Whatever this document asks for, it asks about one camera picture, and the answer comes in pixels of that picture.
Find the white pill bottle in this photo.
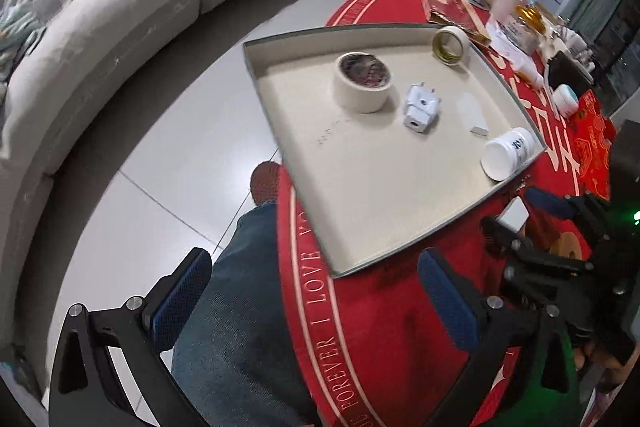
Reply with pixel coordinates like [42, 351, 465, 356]
[480, 127, 535, 182]

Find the white plug adapter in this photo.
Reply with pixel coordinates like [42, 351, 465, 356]
[402, 83, 440, 133]

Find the white rectangular box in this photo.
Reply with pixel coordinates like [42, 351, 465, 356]
[497, 196, 529, 233]

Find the red gift box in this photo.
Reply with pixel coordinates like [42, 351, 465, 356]
[568, 90, 617, 200]

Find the blue jeans leg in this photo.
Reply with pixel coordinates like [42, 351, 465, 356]
[171, 202, 321, 426]

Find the red round tablecloth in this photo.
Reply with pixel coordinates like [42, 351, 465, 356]
[278, 0, 582, 426]

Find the small white block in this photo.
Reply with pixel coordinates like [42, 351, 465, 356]
[457, 93, 489, 138]

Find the grey white shallow tray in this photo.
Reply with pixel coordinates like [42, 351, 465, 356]
[244, 24, 546, 277]

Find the small white bottle lying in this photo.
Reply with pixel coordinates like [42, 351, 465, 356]
[510, 55, 544, 90]

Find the red shoe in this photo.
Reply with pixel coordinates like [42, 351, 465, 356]
[250, 160, 281, 206]

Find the gold lid clear jar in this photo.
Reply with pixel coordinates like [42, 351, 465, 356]
[503, 5, 546, 54]

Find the white double-sided tape roll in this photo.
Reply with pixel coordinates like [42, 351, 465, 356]
[432, 25, 471, 66]

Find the cream masking tape roll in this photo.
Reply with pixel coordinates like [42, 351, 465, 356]
[332, 52, 392, 114]

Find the red flat carton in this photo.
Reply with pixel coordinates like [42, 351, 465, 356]
[421, 0, 491, 46]

